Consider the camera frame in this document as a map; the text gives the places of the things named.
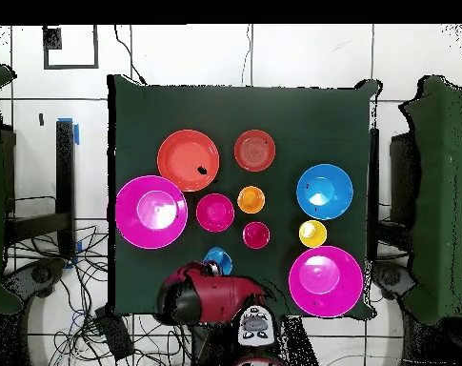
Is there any small red plastic bowl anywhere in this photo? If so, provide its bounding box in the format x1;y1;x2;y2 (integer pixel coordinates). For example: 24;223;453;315
195;193;236;234

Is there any blue plastic cup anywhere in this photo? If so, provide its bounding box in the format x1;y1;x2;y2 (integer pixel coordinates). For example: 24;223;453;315
202;246;234;276

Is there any large orange plastic bowl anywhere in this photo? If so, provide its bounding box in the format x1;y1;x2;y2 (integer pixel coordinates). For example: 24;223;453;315
156;129;221;193

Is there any orange plastic cup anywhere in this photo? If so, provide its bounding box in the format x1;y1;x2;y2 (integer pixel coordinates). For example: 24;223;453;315
236;185;267;215

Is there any red plastic cup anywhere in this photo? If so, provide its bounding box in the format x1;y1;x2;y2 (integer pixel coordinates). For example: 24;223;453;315
242;221;271;251

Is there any small orange plastic bowl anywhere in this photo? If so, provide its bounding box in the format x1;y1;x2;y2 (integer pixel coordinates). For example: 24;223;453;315
233;129;277;173

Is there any yellow plastic cup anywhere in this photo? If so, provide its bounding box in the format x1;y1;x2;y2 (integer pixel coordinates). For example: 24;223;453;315
298;219;329;250

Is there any dark green tablecloth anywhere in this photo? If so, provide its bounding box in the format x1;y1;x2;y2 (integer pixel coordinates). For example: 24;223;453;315
107;73;384;320

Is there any blue plastic bowl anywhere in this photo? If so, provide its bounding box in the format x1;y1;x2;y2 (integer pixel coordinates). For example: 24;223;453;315
295;163;354;221

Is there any large pink plastic bowl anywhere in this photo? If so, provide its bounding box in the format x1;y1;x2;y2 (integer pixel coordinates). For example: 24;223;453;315
288;245;365;318
114;174;189;251

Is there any black metal stand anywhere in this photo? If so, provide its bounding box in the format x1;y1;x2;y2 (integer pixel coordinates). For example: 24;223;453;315
368;128;380;264
3;119;77;260

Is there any black power strip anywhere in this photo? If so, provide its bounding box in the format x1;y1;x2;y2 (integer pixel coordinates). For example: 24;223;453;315
93;306;135;361

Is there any grey office chair base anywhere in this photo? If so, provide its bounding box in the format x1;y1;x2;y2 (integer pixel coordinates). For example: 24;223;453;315
1;257;68;302
371;260;418;302

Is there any tangle of floor cables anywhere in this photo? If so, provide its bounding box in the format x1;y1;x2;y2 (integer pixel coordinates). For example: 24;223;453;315
5;224;193;366

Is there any thin black floor cable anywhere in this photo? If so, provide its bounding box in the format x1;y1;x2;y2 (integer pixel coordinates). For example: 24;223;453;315
113;24;147;86

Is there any black square floor frame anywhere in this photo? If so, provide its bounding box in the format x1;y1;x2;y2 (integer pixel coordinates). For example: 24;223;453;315
42;24;100;71

